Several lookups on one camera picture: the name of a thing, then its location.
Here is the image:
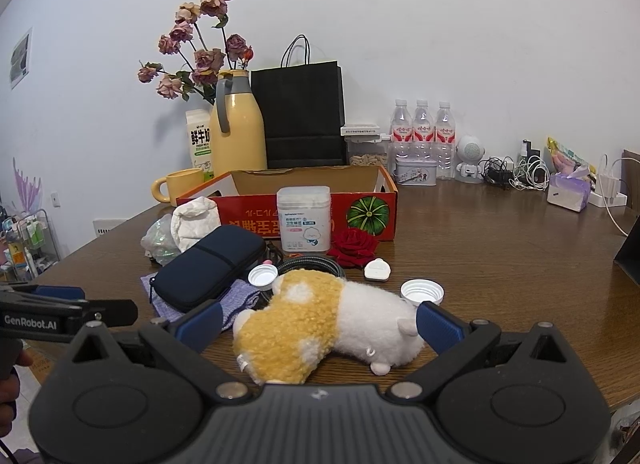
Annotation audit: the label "white earbud case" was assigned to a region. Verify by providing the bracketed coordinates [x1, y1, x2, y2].
[363, 258, 392, 282]

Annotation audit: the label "dried rose bouquet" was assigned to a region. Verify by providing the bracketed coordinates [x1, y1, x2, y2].
[137, 0, 254, 104]

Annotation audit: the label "white flat box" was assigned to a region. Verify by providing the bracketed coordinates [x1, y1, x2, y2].
[341, 124, 380, 137]

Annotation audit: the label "large white bottle cap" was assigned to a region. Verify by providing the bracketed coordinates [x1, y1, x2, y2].
[400, 279, 445, 307]

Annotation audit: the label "water bottle middle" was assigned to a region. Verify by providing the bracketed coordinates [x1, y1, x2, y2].
[412, 100, 435, 159]

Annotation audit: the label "yellow mug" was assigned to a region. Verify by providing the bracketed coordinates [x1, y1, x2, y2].
[151, 168, 205, 207]

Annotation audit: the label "white cloth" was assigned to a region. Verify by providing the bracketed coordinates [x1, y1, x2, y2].
[170, 196, 221, 253]

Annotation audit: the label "purple tissue pack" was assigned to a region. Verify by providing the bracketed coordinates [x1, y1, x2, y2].
[547, 166, 591, 213]

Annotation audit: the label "yellow white plush toy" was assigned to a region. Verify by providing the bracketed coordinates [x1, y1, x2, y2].
[232, 269, 425, 385]

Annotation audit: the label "red cardboard box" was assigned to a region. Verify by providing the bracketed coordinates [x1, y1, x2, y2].
[177, 166, 398, 242]

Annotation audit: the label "iridescent plastic bag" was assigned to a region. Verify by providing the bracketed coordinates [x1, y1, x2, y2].
[140, 213, 180, 267]

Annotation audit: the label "water bottle left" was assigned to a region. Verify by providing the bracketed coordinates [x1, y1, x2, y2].
[388, 100, 413, 176]

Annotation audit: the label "small white bottle cap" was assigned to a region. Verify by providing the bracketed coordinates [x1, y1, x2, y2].
[247, 263, 279, 291]

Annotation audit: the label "red fabric rose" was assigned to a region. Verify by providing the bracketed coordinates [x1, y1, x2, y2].
[328, 228, 380, 269]

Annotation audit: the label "white power strip charger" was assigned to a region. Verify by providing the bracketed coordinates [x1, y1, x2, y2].
[593, 154, 639, 237]

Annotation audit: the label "dark blue zip case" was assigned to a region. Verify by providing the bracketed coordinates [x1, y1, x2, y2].
[151, 224, 267, 312]

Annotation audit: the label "colourful snack bag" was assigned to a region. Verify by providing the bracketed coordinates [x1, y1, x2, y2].
[542, 137, 597, 179]

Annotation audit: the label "white milk carton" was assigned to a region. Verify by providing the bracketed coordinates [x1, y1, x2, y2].
[186, 109, 213, 179]

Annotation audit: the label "water bottle right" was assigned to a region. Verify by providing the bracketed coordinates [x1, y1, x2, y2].
[435, 102, 457, 180]

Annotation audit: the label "metal wire rack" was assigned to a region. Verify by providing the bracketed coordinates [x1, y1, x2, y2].
[1, 208, 61, 284]

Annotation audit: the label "black braided cable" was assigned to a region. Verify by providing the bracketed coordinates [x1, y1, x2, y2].
[259, 241, 347, 312]

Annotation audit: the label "tangled black white cables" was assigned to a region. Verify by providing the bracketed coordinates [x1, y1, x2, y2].
[479, 139, 551, 192]

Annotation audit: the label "purple cloth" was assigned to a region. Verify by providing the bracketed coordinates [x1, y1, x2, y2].
[140, 272, 271, 331]

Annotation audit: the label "water bottle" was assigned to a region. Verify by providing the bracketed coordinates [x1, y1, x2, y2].
[388, 100, 413, 176]
[435, 102, 457, 180]
[412, 100, 435, 159]

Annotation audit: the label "white cotton swab container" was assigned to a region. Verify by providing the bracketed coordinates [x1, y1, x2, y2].
[276, 185, 331, 254]

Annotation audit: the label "black paper bag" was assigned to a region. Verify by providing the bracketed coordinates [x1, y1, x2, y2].
[250, 34, 347, 169]

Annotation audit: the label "yellow thermos jug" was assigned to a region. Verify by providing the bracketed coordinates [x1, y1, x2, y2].
[210, 69, 267, 177]

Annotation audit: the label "person left hand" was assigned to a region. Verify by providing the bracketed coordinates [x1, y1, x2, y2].
[0, 370, 21, 438]

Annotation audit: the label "white robot figurine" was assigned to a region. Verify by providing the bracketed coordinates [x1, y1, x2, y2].
[454, 135, 485, 184]

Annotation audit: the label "clear seed container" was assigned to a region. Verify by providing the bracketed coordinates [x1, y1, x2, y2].
[345, 137, 390, 168]

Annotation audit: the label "small printed tin box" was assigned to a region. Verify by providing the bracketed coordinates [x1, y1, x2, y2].
[395, 157, 437, 187]

